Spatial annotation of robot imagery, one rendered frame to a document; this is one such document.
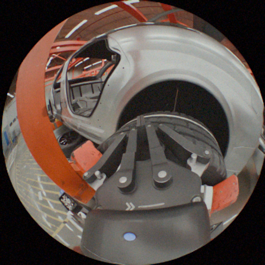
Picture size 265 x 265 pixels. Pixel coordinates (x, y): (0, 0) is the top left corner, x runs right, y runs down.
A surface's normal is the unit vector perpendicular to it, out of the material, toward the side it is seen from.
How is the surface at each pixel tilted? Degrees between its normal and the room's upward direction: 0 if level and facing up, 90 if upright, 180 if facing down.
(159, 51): 90
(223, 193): 55
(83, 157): 45
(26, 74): 90
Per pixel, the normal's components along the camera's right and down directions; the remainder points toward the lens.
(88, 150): 0.65, -0.42
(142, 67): -0.45, 0.47
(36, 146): 0.89, 0.25
